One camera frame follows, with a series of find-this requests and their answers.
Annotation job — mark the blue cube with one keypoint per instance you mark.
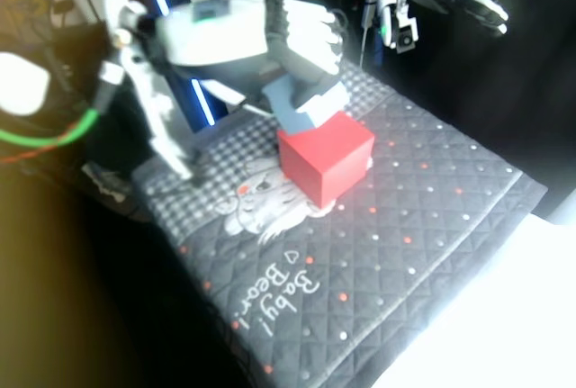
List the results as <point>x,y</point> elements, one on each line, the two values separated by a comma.
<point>292,113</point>

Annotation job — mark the red cube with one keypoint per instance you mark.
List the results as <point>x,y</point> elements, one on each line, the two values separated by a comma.
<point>324,163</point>

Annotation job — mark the grey quilt with bear print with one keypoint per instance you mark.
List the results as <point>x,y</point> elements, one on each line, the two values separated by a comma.
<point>382,248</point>

